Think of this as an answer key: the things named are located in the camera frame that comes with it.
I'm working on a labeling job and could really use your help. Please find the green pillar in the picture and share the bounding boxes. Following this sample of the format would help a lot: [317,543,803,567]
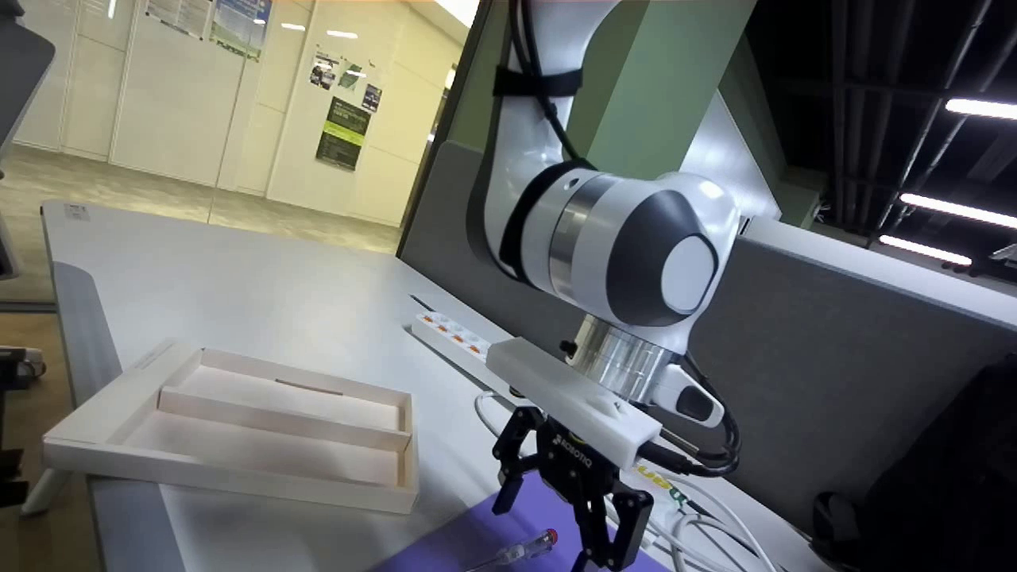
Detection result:
[569,0,785,218]

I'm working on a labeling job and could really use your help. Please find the green black wall poster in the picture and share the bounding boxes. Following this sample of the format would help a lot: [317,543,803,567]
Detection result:
[314,100,373,171]

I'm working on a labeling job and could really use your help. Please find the white power strip orange switches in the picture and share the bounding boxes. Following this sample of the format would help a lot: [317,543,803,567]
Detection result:
[408,311,509,395]

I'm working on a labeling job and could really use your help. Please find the beige wooden tray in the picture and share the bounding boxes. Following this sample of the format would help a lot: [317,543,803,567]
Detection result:
[44,342,418,515]

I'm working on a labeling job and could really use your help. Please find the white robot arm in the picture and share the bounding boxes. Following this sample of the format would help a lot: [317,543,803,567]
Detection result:
[481,0,739,572]

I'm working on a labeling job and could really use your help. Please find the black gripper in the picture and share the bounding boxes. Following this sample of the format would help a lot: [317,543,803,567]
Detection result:
[491,406,655,572]

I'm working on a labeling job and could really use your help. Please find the grey partition panel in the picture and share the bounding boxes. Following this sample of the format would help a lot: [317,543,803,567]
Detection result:
[400,144,1017,520]

